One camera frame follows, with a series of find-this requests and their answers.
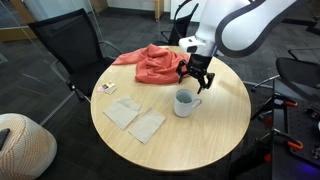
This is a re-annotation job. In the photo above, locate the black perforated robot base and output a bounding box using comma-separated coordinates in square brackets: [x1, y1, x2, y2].
[271, 80, 320, 180]

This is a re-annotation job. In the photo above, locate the brown paper napkin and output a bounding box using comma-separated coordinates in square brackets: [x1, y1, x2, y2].
[103, 96, 141, 130]
[129, 108, 166, 144]

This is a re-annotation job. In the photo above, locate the orange-red cloth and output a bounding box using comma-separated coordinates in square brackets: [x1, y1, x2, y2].
[113, 44, 188, 85]

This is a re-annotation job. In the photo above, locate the round wooden table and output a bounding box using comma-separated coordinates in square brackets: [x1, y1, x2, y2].
[91, 58, 251, 172]

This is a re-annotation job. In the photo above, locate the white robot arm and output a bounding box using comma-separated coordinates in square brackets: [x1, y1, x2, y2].
[176, 0, 303, 93]

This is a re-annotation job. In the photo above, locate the white ceramic mug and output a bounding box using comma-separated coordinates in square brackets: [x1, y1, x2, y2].
[174, 89, 202, 117]

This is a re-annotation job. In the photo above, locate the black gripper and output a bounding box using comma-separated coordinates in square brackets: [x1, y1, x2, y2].
[176, 54, 215, 93]

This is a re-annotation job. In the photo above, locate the white woven pouf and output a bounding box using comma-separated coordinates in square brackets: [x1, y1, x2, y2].
[0, 113, 57, 180]

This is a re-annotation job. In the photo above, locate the black mesh office chair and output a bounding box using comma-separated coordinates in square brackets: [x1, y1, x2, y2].
[28, 9, 123, 101]

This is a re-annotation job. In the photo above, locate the black chair at right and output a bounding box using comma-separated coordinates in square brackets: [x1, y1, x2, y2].
[250, 47, 320, 93]

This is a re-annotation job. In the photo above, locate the orange-handled black clamp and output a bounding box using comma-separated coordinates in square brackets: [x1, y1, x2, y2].
[228, 128, 304, 180]
[251, 92, 298, 120]

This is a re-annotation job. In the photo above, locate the black office chair far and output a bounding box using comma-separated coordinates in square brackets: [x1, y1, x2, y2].
[153, 0, 199, 46]

